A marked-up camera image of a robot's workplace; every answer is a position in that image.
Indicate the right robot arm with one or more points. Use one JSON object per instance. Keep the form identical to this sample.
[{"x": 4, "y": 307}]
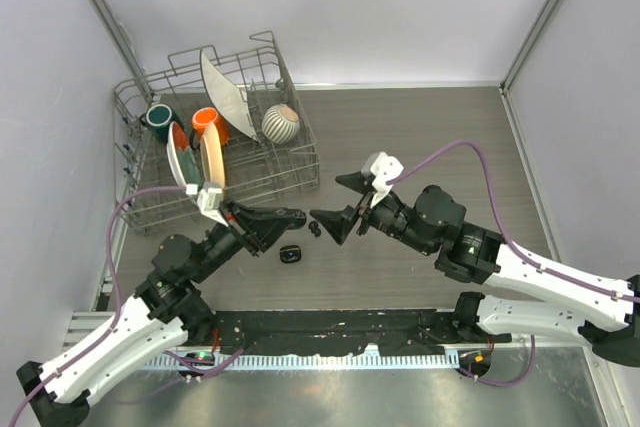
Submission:
[{"x": 563, "y": 301}]

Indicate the striped grey white bowl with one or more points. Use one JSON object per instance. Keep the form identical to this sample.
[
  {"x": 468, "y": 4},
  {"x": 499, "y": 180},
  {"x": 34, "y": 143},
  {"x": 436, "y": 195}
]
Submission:
[{"x": 280, "y": 124}]

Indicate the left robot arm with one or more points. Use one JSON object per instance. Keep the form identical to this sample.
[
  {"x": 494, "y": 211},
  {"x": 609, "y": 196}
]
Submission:
[{"x": 165, "y": 312}]

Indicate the red teal floral plate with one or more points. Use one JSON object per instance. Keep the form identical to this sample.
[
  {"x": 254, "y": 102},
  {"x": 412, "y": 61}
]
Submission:
[{"x": 181, "y": 157}]

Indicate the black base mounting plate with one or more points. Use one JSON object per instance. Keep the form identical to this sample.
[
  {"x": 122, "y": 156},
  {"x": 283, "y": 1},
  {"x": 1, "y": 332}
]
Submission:
[{"x": 338, "y": 333}]

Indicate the beige plate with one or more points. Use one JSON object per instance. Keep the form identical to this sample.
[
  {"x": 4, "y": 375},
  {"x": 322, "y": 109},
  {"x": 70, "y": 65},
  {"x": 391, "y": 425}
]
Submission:
[{"x": 212, "y": 156}]

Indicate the orange mug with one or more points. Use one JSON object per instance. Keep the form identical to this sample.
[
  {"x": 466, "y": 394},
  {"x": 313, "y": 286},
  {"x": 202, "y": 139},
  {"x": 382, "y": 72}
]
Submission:
[{"x": 203, "y": 118}]

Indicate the white slotted cable duct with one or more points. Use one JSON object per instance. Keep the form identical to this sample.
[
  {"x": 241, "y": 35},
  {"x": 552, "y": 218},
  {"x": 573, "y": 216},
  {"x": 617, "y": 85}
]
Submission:
[{"x": 369, "y": 360}]

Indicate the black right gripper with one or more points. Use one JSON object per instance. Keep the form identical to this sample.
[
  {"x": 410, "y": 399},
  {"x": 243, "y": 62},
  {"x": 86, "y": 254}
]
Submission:
[{"x": 339, "y": 223}]

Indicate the white square plate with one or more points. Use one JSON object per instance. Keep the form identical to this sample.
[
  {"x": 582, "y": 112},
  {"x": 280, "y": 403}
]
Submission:
[{"x": 227, "y": 98}]

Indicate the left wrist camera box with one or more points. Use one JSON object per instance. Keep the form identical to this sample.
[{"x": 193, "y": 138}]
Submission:
[{"x": 208, "y": 198}]

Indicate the black earbud charging case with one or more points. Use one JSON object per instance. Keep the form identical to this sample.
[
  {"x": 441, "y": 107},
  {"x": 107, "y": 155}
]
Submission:
[{"x": 289, "y": 254}]

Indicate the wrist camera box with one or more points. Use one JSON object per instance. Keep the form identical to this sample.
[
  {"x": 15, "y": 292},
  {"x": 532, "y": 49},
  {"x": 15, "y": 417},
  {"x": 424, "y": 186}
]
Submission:
[
  {"x": 383, "y": 169},
  {"x": 208, "y": 198}
]

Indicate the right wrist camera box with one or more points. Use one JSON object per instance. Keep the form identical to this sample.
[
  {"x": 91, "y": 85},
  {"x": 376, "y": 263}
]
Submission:
[{"x": 383, "y": 169}]

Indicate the black earbud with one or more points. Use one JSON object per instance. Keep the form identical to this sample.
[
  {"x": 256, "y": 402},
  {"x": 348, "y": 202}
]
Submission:
[{"x": 314, "y": 228}]

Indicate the grey wire dish rack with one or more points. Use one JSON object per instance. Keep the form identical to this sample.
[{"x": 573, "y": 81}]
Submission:
[{"x": 257, "y": 170}]

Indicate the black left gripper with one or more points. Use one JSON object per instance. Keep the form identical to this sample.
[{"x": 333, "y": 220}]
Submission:
[{"x": 257, "y": 227}]

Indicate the teal mug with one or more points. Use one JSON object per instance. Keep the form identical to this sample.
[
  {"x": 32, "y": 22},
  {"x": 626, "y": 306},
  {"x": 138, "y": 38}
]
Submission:
[{"x": 158, "y": 119}]

